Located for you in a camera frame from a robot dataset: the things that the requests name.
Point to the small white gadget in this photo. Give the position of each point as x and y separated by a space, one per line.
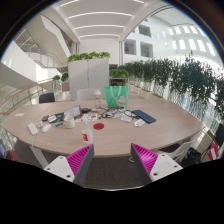
40 124

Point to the white cabinet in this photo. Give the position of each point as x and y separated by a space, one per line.
88 78

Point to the brown notebook with papers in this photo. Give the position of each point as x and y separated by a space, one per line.
73 111

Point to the white card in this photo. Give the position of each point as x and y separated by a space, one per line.
52 118

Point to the white computer mouse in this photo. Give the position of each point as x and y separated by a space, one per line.
46 128

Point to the green tote bag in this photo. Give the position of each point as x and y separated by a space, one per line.
116 97

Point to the green plants atop cabinet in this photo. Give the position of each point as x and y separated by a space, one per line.
88 56

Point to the low planter with plants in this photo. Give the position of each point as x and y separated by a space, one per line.
118 74

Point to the small planter with plants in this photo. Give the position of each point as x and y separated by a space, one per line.
60 80

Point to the white grid-patterned mug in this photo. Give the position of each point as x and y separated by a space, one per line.
69 123

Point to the black tablet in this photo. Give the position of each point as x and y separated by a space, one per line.
60 116

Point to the small black box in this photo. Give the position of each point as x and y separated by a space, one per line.
86 110

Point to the white paper slip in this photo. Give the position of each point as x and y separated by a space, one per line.
19 114

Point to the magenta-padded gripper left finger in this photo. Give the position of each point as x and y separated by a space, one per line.
60 165

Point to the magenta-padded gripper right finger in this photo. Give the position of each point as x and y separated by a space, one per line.
163 165

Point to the small white packet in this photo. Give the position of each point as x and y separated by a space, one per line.
139 122

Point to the clear white-capped spray bottle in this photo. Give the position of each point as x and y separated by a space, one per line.
97 99

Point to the black bag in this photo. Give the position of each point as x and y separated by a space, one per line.
191 156

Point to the clear red-labelled water bottle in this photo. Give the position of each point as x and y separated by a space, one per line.
87 135

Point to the small red-black device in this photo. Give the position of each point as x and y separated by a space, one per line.
45 118

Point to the white power strip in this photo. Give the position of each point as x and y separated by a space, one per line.
32 129

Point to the clear plastic paper packet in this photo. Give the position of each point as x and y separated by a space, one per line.
126 118

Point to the white sticker sheet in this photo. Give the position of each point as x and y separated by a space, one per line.
90 118

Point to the row of green hedge plants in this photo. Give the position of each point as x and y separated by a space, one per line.
186 80

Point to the dark blue keyboard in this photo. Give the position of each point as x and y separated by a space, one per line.
144 116

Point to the flat round red coaster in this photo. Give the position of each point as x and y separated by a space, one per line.
98 126

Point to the black chair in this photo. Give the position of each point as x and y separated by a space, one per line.
46 97

